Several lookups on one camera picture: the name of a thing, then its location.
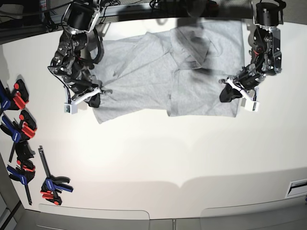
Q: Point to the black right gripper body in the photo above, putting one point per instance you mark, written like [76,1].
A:
[82,88]

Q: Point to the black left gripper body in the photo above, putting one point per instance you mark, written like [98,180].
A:
[245,80]

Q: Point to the grey T-shirt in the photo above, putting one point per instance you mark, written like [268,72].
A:
[176,70]

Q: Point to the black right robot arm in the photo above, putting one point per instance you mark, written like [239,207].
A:
[72,70]

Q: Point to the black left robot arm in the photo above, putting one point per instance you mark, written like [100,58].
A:
[266,56]

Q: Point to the blue red bar clamp top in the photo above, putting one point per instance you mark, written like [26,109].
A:
[13,100]

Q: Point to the blue red bar clamp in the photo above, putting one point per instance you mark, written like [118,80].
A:
[13,100]
[53,186]
[24,173]
[21,132]

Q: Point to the blue red bar clamp right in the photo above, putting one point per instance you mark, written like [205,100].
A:
[53,186]

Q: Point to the white label plate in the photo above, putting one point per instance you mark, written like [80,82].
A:
[296,188]

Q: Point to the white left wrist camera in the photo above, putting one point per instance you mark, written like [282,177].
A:
[250,102]

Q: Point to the aluminium rail frame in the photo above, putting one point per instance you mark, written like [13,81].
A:
[120,10]

